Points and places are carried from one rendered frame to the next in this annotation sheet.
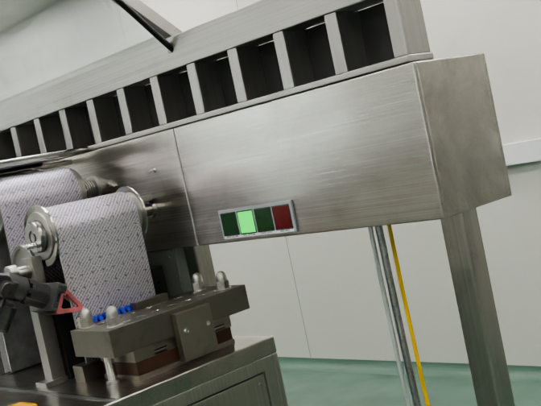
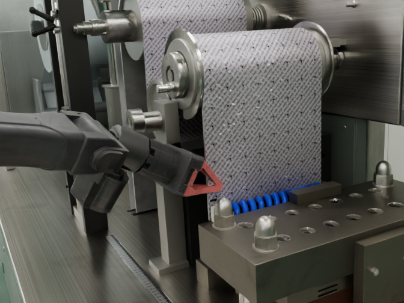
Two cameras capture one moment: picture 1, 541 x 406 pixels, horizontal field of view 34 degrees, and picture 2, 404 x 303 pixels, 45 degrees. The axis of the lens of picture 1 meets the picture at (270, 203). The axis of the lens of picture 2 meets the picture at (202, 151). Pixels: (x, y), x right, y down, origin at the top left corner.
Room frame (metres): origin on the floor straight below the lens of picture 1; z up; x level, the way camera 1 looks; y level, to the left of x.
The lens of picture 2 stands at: (1.29, 0.29, 1.32)
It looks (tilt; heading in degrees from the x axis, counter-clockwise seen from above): 14 degrees down; 17
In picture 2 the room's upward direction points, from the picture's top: 3 degrees counter-clockwise
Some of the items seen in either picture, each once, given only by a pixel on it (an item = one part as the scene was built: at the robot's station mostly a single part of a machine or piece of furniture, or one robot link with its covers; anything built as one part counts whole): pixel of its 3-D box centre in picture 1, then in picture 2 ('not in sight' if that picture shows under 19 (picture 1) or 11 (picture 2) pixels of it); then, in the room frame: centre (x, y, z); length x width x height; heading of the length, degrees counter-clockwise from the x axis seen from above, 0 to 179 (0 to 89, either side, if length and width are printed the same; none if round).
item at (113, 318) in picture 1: (112, 316); (265, 231); (1.89, 0.39, 1.05); 0.04 x 0.04 x 0.04
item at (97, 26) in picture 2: not in sight; (88, 27); (2.18, 0.78, 1.33); 0.06 x 0.03 x 0.03; 133
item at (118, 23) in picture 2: not in sight; (118, 26); (2.22, 0.73, 1.33); 0.06 x 0.06 x 0.06; 43
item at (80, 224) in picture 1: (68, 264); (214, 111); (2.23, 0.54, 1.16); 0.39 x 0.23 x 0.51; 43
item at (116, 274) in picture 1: (110, 281); (266, 154); (2.09, 0.42, 1.11); 0.23 x 0.01 x 0.18; 133
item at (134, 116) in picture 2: (11, 274); (134, 121); (2.03, 0.62, 1.18); 0.04 x 0.02 x 0.04; 43
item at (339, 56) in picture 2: (142, 212); (322, 60); (2.25, 0.33, 1.25); 0.07 x 0.04 x 0.04; 133
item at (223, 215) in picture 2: (85, 317); (223, 211); (1.95, 0.46, 1.05); 0.04 x 0.04 x 0.04
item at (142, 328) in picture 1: (163, 319); (333, 229); (2.03, 0.30, 1.00); 0.40 x 0.16 x 0.06; 133
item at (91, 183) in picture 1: (84, 190); (249, 20); (2.44, 0.50, 1.33); 0.07 x 0.07 x 0.07; 43
